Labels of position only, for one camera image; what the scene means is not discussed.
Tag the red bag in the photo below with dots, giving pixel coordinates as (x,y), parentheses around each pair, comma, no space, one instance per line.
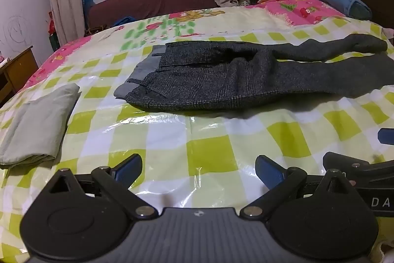
(51,24)

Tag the folded grey-green cloth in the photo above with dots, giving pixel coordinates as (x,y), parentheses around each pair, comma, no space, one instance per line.
(34,124)

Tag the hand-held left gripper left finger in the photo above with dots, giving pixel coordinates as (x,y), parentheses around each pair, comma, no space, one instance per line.
(129,169)

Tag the maroon covered window bench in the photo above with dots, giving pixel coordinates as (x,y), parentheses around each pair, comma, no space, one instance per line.
(154,1)

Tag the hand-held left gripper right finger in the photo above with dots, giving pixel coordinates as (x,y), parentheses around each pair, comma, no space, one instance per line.
(268,170)

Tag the dark grey checked pants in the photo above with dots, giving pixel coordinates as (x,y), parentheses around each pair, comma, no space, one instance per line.
(215,81)

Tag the crumpled blue cloth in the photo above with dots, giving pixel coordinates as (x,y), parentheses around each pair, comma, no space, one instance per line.
(124,21)

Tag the wooden desk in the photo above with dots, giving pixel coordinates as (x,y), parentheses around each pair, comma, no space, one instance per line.
(18,72)

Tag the pink cartoon printed quilt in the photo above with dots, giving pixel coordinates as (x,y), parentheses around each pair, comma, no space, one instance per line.
(295,8)

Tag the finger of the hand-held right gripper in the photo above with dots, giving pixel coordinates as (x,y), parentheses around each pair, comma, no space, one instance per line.
(341,159)
(385,136)

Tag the blue bag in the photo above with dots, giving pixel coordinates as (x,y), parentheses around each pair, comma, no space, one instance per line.
(87,2)

